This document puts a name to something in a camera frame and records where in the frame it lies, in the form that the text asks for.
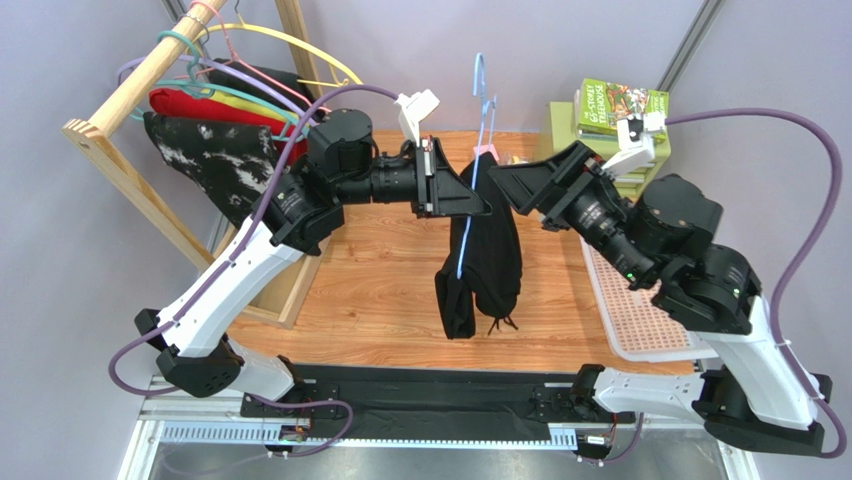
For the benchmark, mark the plain black trousers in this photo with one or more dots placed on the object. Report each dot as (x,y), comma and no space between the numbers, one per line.
(483,271)

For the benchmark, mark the green comic book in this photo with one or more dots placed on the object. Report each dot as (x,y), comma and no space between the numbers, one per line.
(598,105)

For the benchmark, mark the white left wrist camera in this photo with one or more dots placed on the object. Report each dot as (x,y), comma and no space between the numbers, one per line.
(413,109)

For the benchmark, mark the wooden clothes rack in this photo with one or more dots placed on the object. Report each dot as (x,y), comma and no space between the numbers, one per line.
(280,302)

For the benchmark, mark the black garment on rack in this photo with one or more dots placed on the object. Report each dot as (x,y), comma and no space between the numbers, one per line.
(286,83)

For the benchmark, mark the green drawer box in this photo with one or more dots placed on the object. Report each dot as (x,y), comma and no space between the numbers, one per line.
(559,131)

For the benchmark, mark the red garment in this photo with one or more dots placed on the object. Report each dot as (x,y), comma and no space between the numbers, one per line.
(182,123)

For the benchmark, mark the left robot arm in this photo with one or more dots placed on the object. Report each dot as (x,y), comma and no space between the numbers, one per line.
(342,166)

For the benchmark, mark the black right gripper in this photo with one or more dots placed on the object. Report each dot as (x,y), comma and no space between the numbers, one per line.
(564,186)

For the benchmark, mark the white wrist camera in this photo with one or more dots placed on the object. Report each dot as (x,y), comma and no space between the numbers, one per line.
(413,109)
(636,139)

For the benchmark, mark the pink wire hanger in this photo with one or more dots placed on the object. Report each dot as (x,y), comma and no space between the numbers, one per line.
(291,16)

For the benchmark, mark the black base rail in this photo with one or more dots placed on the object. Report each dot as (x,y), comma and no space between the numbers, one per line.
(422,405)

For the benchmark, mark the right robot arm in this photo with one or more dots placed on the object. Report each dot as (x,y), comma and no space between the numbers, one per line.
(665,242)

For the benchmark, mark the black white-patterned trousers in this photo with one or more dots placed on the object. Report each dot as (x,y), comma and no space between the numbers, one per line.
(231,163)

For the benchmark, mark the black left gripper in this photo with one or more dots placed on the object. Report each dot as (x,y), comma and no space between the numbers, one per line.
(440,191)

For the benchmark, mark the yellow garment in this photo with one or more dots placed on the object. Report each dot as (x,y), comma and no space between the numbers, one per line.
(233,108)

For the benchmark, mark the pink cube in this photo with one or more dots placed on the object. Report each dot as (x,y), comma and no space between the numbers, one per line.
(488,149)

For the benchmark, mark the white plastic basket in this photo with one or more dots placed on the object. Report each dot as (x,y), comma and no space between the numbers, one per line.
(636,330)

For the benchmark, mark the yellow wire hanger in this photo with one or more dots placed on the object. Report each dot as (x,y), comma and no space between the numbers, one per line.
(341,74)

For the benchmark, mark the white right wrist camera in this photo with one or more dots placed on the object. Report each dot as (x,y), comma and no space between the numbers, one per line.
(636,139)

